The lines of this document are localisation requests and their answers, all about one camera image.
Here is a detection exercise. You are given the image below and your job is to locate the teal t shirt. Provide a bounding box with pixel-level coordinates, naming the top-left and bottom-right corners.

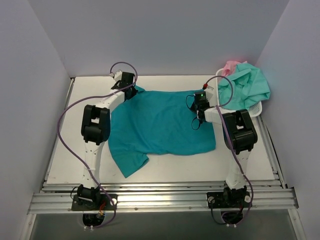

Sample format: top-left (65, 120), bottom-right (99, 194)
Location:
top-left (108, 87), bottom-right (216, 178)

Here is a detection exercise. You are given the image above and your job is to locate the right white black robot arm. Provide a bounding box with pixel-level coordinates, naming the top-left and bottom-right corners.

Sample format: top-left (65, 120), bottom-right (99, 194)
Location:
top-left (190, 90), bottom-right (258, 207)

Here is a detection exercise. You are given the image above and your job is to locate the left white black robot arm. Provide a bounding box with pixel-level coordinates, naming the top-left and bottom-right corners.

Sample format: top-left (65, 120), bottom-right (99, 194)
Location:
top-left (77, 70), bottom-right (138, 210)

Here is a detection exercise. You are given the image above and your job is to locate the pink t shirt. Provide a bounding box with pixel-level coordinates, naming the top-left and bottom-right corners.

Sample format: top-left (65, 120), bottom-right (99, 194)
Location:
top-left (221, 60), bottom-right (247, 77)

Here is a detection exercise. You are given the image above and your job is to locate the mint green t shirt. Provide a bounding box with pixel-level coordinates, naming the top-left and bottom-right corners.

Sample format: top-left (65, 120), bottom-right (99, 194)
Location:
top-left (218, 63), bottom-right (271, 110)

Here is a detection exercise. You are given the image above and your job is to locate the white plastic basket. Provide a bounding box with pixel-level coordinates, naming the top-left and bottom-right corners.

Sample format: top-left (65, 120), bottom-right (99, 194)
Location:
top-left (215, 77), bottom-right (262, 118)

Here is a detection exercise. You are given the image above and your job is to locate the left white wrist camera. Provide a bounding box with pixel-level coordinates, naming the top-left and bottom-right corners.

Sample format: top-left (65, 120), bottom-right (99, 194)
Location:
top-left (109, 70), bottom-right (123, 82)

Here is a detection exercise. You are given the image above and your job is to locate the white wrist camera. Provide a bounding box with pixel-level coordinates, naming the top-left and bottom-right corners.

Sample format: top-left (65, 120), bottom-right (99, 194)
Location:
top-left (109, 70), bottom-right (123, 82)
top-left (202, 83), bottom-right (217, 102)

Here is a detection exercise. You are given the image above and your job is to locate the right black thin cable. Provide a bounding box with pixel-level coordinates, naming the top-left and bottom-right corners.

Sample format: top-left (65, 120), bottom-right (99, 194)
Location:
top-left (185, 94), bottom-right (208, 131)

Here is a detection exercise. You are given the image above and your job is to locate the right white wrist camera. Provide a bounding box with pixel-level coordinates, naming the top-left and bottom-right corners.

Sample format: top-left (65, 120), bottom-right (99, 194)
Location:
top-left (202, 83), bottom-right (217, 102)

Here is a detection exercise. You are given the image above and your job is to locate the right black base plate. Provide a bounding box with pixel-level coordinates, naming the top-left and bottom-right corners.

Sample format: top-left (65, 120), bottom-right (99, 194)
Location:
top-left (206, 191), bottom-right (252, 209)

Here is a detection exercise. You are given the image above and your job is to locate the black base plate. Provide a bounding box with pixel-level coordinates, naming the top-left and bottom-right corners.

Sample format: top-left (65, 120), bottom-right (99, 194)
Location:
top-left (71, 194), bottom-right (118, 211)
top-left (206, 191), bottom-right (252, 209)

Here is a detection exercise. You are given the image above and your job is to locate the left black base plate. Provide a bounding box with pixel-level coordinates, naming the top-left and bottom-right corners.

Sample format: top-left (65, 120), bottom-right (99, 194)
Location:
top-left (71, 194), bottom-right (118, 211)

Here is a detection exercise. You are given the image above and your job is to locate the aluminium rail frame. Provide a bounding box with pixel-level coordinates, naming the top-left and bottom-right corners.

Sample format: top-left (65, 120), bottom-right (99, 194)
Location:
top-left (28, 76), bottom-right (298, 214)

